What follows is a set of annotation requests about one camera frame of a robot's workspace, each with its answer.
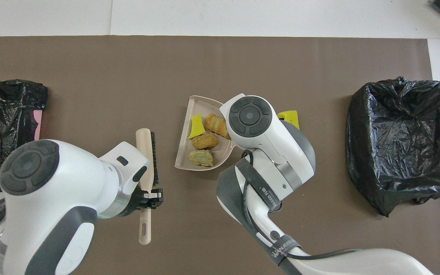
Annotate yellow green sponge piece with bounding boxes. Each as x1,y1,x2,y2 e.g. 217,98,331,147
188,114,205,139

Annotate pale toy bread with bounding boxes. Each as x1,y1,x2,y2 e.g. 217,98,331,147
189,149,214,167

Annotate brown table mat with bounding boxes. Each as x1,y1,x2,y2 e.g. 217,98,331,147
0,36,440,275

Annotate pink plastic bin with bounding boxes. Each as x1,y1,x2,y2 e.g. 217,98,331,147
34,110,44,141

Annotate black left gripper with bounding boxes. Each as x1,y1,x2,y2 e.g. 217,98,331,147
132,188,164,210

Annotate brown toy bread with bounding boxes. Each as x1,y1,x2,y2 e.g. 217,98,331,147
192,132,219,150

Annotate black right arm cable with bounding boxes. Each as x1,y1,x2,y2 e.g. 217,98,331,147
240,150,362,260

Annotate orange striped toy croissant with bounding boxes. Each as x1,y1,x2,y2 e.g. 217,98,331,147
205,113,231,140

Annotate beige plastic dustpan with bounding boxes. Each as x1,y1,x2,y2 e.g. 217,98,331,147
174,95,236,171

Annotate black trash bag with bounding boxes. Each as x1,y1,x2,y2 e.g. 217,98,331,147
345,77,440,217
0,79,48,184

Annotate beige hand brush black bristles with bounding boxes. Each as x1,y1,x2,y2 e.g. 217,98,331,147
135,128,160,245

